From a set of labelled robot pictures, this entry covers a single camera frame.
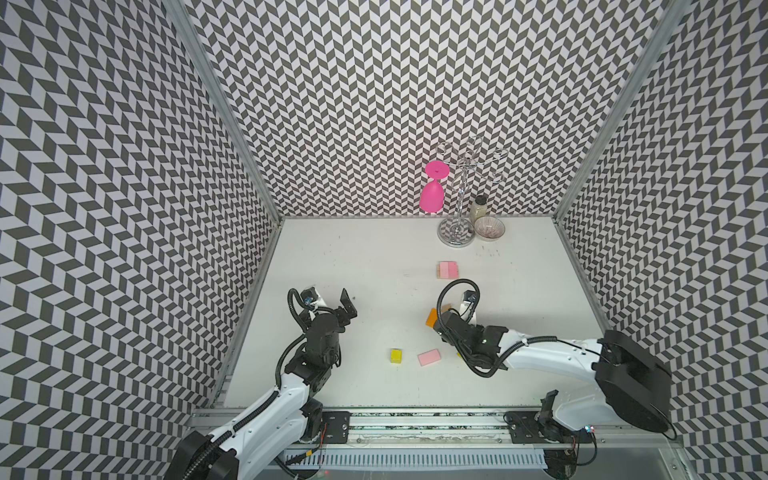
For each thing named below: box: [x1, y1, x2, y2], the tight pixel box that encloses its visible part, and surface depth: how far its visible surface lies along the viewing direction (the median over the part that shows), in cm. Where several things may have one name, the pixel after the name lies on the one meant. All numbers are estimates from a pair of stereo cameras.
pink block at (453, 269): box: [448, 261, 459, 278], surface depth 103 cm
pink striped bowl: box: [474, 216, 506, 241], surface depth 113 cm
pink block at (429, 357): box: [417, 348, 442, 367], surface depth 86 cm
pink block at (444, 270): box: [439, 262, 450, 279], surface depth 103 cm
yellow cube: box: [390, 349, 403, 364], surface depth 84 cm
